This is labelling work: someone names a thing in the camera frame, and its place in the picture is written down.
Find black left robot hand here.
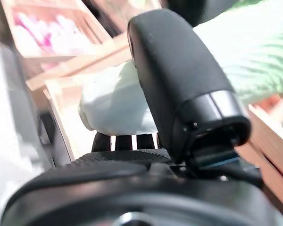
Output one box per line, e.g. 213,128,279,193
166,0,241,27

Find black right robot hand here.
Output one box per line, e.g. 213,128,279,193
0,8,283,226

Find napa cabbage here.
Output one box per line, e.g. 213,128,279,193
78,0,283,137

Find wooden turnip crate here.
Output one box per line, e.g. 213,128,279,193
0,0,114,59

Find slatted wooden cabbage crate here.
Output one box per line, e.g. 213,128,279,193
234,103,283,218

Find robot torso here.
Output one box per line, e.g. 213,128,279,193
0,40,74,226

